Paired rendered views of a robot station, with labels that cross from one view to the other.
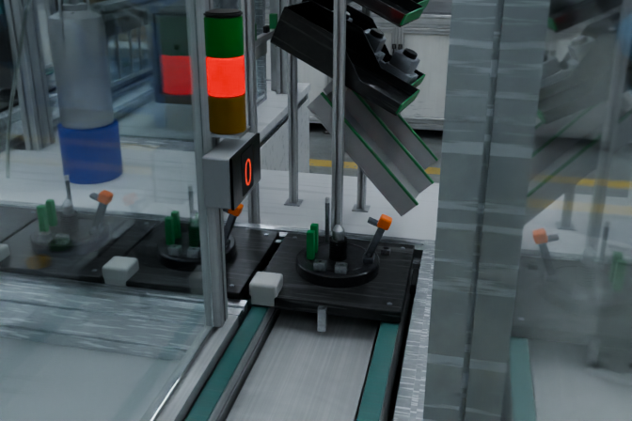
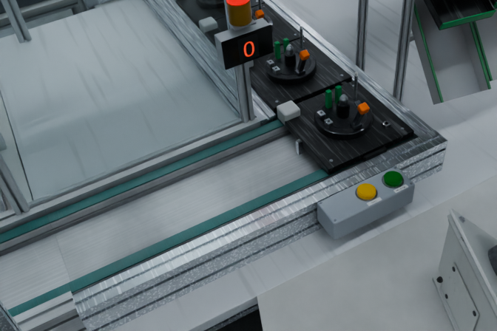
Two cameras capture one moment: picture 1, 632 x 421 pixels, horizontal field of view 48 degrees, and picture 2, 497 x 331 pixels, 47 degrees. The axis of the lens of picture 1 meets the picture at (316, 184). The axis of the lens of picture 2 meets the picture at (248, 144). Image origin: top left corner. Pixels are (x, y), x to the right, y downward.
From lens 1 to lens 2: 89 cm
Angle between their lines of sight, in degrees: 51
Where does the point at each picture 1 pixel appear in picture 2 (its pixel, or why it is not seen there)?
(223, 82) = not seen: outside the picture
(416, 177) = (481, 77)
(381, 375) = (275, 196)
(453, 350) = not seen: outside the picture
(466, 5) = not seen: outside the picture
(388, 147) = (470, 45)
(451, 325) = not seen: outside the picture
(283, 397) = (237, 176)
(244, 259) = (306, 87)
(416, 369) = (288, 204)
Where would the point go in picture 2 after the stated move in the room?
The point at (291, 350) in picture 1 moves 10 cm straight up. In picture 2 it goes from (274, 154) to (271, 124)
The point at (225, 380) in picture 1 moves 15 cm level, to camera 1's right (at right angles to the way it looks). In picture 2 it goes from (215, 151) to (254, 184)
